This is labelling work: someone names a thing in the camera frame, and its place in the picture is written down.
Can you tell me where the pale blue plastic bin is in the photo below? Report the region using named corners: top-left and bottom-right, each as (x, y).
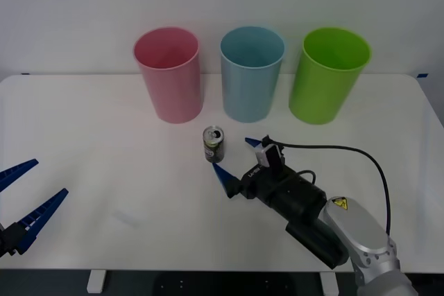
top-left (219, 26), bottom-right (286, 123)

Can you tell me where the pink plastic bin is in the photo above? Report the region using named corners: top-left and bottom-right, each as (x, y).
top-left (133, 26), bottom-right (204, 124)

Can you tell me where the green plastic bin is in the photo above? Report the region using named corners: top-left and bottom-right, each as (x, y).
top-left (288, 26), bottom-right (373, 125)

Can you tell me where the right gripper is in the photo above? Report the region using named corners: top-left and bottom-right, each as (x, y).
top-left (212, 137), bottom-right (296, 209)

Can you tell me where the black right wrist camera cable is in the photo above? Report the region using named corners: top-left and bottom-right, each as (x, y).
top-left (267, 137), bottom-right (393, 234)

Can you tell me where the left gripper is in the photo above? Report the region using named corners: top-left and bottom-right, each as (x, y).
top-left (0, 158), bottom-right (69, 259)

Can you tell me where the pale grey right wrist camera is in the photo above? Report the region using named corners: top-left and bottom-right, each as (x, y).
top-left (255, 143), bottom-right (284, 169)

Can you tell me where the white table leg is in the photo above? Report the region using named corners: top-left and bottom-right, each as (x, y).
top-left (319, 270), bottom-right (340, 296)
top-left (86, 270), bottom-right (106, 294)

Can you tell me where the black and green drink can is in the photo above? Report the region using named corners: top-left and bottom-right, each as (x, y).
top-left (203, 125), bottom-right (225, 164)

